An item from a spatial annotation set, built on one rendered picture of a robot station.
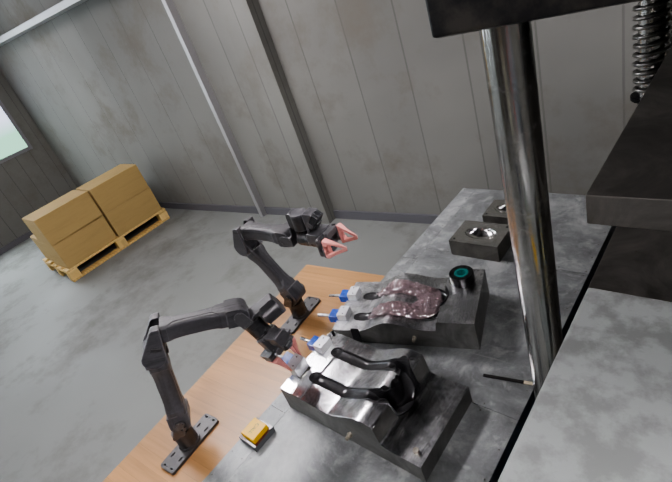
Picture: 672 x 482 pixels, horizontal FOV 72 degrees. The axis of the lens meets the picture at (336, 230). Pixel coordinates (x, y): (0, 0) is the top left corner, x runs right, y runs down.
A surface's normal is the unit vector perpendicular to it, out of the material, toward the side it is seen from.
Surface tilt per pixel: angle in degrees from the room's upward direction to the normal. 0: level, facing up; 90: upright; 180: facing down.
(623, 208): 90
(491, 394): 0
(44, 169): 90
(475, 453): 0
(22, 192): 90
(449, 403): 0
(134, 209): 90
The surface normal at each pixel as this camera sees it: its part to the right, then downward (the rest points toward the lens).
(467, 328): -0.36, 0.56
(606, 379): -0.30, -0.83
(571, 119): -0.54, 0.56
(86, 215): 0.76, 0.09
